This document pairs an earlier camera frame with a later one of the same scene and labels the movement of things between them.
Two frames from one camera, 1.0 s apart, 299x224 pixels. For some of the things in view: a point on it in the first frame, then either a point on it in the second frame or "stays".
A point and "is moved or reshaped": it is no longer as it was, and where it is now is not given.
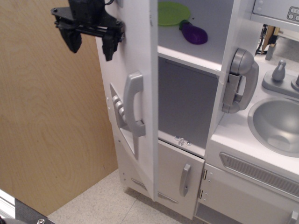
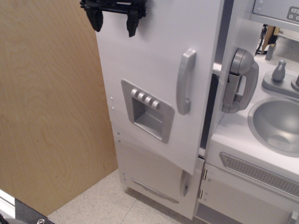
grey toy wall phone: (242, 89) stays
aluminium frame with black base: (13, 211) stays
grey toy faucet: (277, 80) stays
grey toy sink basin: (274, 122) stays
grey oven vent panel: (259, 174) stays
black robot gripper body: (89, 16) -> (138, 7)
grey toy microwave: (282, 11) stays
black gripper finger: (110, 45) -> (132, 22)
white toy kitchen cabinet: (204, 95) stays
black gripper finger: (73, 38) -> (96, 17)
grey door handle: (134, 84) -> (183, 80)
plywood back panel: (57, 139) stays
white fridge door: (131, 84) is moved or reshaped
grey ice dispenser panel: (118, 100) -> (148, 112)
